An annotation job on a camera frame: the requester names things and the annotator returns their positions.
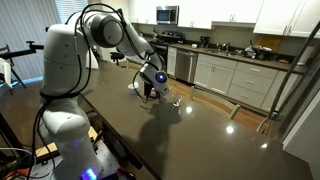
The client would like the clear drinking glass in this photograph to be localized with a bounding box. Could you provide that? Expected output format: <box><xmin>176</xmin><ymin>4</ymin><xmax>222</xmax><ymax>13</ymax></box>
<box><xmin>172</xmin><ymin>94</ymin><xmax>182</xmax><ymax>107</ymax></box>

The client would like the black coffee maker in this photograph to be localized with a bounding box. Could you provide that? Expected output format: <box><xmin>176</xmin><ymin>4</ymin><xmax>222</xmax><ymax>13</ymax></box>
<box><xmin>200</xmin><ymin>36</ymin><xmax>210</xmax><ymax>48</ymax></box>

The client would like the stainless dishwasher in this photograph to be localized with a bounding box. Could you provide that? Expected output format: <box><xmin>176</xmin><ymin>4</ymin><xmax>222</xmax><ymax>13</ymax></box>
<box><xmin>175</xmin><ymin>50</ymin><xmax>198</xmax><ymax>83</ymax></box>

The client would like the white ceramic bowl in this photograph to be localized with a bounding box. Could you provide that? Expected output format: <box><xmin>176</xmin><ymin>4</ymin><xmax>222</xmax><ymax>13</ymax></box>
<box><xmin>149</xmin><ymin>88</ymin><xmax>160</xmax><ymax>98</ymax></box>

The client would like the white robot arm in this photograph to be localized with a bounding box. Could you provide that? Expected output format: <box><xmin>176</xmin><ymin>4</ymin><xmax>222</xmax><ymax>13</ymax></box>
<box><xmin>40</xmin><ymin>10</ymin><xmax>169</xmax><ymax>180</ymax></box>

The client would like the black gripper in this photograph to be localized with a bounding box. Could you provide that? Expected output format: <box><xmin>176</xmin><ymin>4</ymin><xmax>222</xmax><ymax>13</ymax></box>
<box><xmin>144</xmin><ymin>83</ymin><xmax>154</xmax><ymax>98</ymax></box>

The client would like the black office chair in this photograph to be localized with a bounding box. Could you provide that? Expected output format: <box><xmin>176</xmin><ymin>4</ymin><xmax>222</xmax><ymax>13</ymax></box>
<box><xmin>110</xmin><ymin>52</ymin><xmax>124</xmax><ymax>64</ymax></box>

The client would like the stainless microwave oven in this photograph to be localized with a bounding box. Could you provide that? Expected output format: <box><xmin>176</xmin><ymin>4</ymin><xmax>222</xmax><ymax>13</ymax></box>
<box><xmin>156</xmin><ymin>6</ymin><xmax>179</xmax><ymax>25</ymax></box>

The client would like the small white cup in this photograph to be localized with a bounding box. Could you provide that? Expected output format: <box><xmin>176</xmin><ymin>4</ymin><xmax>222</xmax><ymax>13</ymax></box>
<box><xmin>128</xmin><ymin>82</ymin><xmax>139</xmax><ymax>95</ymax></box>

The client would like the wooden chair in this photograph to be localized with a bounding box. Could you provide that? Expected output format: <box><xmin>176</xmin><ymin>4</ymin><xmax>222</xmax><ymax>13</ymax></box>
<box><xmin>190</xmin><ymin>86</ymin><xmax>241</xmax><ymax>120</ymax></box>

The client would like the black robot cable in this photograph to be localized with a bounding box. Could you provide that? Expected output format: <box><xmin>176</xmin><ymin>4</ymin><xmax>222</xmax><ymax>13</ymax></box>
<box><xmin>29</xmin><ymin>3</ymin><xmax>161</xmax><ymax>180</ymax></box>

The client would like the black kitchen stove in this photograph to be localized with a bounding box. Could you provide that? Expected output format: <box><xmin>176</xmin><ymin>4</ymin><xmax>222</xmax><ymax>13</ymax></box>
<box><xmin>150</xmin><ymin>31</ymin><xmax>184</xmax><ymax>68</ymax></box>

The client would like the black camera tripod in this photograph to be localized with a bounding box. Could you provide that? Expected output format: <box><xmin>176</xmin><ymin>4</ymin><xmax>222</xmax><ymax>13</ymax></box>
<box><xmin>0</xmin><ymin>41</ymin><xmax>44</xmax><ymax>87</ymax></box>

